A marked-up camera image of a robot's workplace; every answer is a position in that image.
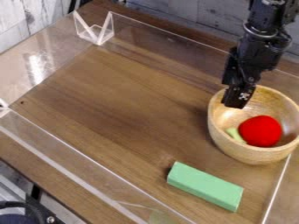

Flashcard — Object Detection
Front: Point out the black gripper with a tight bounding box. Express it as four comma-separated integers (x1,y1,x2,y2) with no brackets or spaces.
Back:
220,29,293,109

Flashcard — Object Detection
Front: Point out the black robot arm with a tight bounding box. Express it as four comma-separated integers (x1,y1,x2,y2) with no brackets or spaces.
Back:
220,0,299,109

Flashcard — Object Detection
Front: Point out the red round plush tomato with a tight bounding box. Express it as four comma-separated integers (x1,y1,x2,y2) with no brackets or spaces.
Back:
226,115,283,147

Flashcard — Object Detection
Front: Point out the wooden bowl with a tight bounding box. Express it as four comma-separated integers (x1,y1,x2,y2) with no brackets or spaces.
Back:
208,86,299,165

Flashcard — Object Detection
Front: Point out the black clamp with bolt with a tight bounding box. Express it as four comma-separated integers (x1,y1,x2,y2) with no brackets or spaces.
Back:
24,195,66,224

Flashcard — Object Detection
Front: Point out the green rectangular block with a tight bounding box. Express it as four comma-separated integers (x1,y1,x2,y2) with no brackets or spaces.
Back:
167,162,244,212

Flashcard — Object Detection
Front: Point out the black cable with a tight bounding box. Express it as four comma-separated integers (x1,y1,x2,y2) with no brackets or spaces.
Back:
0,199,39,224

